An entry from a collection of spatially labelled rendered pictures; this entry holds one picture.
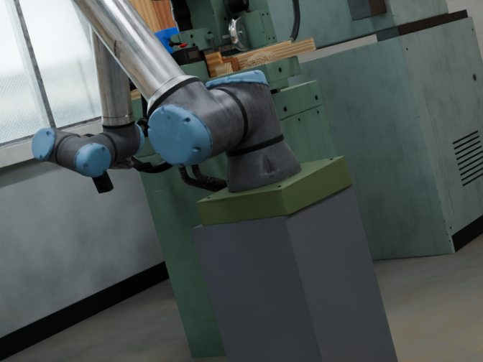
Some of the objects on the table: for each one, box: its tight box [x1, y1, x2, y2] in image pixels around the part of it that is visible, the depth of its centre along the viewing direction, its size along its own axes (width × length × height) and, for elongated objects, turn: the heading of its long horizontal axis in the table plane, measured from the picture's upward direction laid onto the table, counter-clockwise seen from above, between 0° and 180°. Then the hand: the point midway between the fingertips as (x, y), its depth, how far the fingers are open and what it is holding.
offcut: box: [215, 62, 233, 77], centre depth 278 cm, size 4×4×3 cm
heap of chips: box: [243, 51, 282, 70], centre depth 276 cm, size 9×14×4 cm, turn 35°
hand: (130, 167), depth 272 cm, fingers closed
